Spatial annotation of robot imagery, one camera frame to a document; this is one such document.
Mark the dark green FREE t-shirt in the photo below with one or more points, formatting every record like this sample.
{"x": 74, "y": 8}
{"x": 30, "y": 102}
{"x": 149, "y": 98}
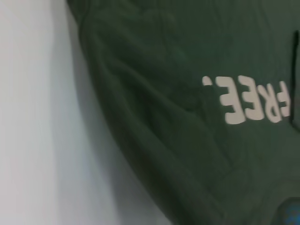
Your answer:
{"x": 175, "y": 117}

